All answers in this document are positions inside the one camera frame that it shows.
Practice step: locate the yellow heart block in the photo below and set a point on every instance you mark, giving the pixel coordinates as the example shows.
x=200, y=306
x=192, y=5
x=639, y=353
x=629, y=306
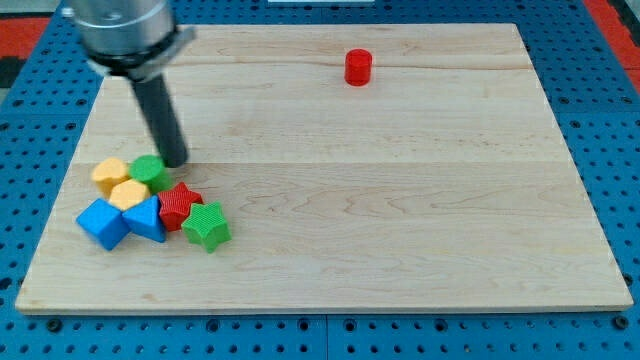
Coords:
x=107, y=174

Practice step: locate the red star block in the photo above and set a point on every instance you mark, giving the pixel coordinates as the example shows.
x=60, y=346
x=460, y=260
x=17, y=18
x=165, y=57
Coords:
x=175, y=205

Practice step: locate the yellow hexagon block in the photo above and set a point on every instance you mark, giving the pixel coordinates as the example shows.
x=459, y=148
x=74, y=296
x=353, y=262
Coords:
x=128, y=194

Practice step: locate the green star block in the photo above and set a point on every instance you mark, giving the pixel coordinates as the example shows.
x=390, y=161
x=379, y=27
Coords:
x=207, y=226

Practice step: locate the wooden board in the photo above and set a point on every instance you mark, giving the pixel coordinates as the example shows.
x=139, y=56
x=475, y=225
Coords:
x=444, y=185

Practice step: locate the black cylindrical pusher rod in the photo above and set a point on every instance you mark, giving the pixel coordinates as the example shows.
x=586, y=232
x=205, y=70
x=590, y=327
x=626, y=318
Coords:
x=156, y=105

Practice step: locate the blue triangle block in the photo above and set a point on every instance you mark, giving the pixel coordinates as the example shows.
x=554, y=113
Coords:
x=143, y=219

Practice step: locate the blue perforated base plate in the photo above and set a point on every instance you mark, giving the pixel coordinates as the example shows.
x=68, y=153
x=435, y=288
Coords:
x=592, y=97

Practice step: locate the green cylinder block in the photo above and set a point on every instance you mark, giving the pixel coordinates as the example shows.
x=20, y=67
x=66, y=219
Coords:
x=151, y=171

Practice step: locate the red cylinder block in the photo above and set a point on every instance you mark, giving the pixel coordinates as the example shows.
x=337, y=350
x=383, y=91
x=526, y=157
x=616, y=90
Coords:
x=357, y=67

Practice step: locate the blue cube block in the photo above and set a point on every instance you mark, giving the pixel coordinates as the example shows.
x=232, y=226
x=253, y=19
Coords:
x=103, y=223

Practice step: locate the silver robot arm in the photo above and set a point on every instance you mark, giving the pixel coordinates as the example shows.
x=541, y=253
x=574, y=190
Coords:
x=134, y=39

